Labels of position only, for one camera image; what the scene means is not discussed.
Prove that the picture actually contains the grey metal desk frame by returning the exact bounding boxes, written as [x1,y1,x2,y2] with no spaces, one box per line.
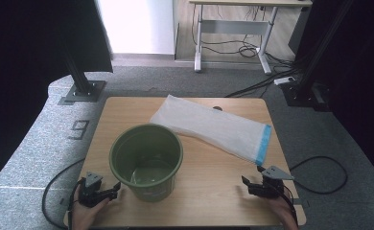
[188,0,314,76]

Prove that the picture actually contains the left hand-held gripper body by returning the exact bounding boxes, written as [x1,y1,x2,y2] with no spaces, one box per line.
[78,172,108,208]

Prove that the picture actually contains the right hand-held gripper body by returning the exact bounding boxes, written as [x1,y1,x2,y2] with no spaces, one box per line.
[248,165,294,199]

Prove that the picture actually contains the white bag with blue band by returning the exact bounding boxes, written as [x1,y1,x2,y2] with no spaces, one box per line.
[149,94,273,167]

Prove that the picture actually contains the black looped floor cable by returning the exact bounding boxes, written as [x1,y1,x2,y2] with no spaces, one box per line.
[289,155,348,195]

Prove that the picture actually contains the green plastic bin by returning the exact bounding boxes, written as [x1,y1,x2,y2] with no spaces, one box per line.
[108,124,184,203]

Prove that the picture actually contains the black stand base left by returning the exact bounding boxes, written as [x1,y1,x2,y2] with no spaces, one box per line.
[58,47,107,105]

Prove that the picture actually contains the bundle of black floor cables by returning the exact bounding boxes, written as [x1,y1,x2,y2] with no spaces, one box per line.
[224,52,304,99]

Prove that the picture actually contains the person's right hand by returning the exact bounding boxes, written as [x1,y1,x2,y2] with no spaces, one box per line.
[265,194,300,230]

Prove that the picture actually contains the left hand-held gripper cable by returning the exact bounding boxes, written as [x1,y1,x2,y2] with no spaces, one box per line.
[67,178,83,230]

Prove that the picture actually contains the black metal stand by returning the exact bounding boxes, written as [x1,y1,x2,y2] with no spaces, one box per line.
[280,0,356,112]

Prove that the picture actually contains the person's left hand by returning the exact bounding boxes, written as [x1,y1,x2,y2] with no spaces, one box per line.
[70,196,111,230]

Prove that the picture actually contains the black curtain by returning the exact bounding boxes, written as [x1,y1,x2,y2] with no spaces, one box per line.
[0,0,114,193]
[294,0,374,188]

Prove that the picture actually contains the black curved floor cable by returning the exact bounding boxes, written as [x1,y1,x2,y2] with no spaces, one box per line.
[41,157,86,230]

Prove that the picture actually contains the right hand-held gripper cable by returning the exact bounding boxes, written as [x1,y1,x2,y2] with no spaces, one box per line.
[272,181,299,224]

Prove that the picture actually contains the hand-held gripper cable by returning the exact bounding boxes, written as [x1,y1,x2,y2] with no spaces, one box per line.
[272,181,299,224]
[67,178,83,230]

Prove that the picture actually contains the black cables under desk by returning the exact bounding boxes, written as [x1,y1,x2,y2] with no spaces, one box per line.
[191,4,263,59]

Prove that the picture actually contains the white power strip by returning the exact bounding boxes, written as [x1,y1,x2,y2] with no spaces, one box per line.
[273,76,296,86]

